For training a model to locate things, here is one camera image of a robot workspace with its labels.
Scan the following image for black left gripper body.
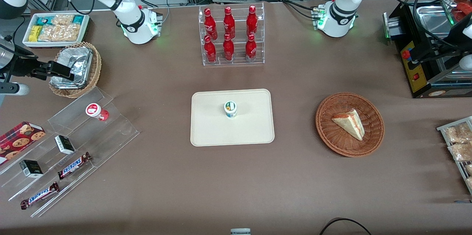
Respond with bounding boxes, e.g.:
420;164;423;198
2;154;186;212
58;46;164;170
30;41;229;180
414;41;464;64

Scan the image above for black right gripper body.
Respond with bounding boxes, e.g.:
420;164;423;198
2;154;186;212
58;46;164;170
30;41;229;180
9;57;40;79

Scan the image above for red gum bottle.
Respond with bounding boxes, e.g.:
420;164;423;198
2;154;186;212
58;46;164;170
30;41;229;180
86;103;110;122

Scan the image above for tray of packaged snacks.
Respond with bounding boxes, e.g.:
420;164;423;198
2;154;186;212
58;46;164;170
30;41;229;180
437;116;472;196

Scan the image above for cream plastic tray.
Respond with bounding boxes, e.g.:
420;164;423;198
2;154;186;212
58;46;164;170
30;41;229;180
190;89;275;147

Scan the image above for aluminium foil container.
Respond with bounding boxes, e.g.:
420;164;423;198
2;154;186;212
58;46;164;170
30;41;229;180
50;46;93;90

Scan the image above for white rectangular snack bin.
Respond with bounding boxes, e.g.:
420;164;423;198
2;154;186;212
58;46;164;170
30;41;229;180
22;13;91;49

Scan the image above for black machine with yellow panel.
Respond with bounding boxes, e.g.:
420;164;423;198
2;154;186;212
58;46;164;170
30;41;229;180
382;0;472;99

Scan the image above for light wicker basket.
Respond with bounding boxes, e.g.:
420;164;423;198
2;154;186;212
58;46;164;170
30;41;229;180
49;41;103;99

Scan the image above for clear cracker bag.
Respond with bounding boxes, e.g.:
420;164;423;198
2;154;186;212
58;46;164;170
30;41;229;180
38;24;81;42
52;14;74;26

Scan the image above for red food packet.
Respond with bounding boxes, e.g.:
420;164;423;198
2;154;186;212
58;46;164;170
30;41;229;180
455;2;472;22

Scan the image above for red tartan cookie box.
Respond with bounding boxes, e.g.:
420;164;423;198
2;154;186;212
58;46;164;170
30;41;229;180
0;121;46;166

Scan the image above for small black box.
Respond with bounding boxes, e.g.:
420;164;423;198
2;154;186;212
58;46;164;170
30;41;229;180
19;159;44;179
54;135;76;155

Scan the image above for clear acrylic stepped stand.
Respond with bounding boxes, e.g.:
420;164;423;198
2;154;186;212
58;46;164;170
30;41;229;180
0;86;140;218

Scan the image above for clear nut snack bag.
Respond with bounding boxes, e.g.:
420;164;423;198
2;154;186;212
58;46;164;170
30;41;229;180
447;142;472;162
444;123;472;144

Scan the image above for Snickers chocolate bar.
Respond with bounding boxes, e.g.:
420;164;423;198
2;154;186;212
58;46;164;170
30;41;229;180
20;182;60;210
57;152;92;180

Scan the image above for wrapped triangle sandwich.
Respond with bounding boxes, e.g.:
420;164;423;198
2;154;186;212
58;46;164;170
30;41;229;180
331;108;366;142

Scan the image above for round brown wicker basket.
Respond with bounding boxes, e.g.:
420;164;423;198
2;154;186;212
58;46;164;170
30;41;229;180
315;92;385;158

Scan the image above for red cola bottle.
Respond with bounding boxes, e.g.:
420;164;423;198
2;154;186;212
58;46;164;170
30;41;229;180
223;6;236;39
204;8;218;40
204;35;217;63
246;5;259;38
222;34;235;62
245;34;257;62

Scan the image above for clear acrylic bottle rack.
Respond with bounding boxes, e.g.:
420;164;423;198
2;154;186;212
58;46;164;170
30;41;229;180
198;2;266;67

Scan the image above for black cable loop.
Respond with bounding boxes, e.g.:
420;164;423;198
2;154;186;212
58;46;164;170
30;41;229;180
319;217;373;235

